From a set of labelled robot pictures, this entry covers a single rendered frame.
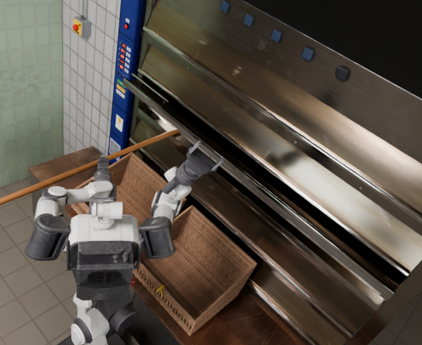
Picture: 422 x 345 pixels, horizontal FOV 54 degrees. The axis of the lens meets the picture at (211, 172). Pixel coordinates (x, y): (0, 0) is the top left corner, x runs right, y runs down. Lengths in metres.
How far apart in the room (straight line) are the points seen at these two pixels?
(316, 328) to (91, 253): 1.36
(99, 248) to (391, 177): 1.16
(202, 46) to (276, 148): 0.64
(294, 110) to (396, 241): 0.70
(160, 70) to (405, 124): 1.38
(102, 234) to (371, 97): 1.16
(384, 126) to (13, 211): 2.85
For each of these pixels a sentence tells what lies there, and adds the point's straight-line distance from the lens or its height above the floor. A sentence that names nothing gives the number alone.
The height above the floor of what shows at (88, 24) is 1.49.
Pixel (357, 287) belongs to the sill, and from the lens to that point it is 2.14.
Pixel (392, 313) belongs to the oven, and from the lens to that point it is 2.12.
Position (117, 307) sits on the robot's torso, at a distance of 1.90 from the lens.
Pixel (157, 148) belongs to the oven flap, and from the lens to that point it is 2.69.
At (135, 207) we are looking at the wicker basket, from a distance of 2.86.
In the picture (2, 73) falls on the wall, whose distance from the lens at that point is 3.25.
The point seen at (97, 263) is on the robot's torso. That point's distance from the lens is 1.57.
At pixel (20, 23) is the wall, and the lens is 3.15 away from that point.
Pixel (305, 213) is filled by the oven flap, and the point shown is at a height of 1.40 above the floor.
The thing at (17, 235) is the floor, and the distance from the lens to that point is 3.48.
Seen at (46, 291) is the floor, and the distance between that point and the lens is 3.16.
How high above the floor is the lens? 2.67
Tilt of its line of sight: 40 degrees down
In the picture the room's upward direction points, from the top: 17 degrees clockwise
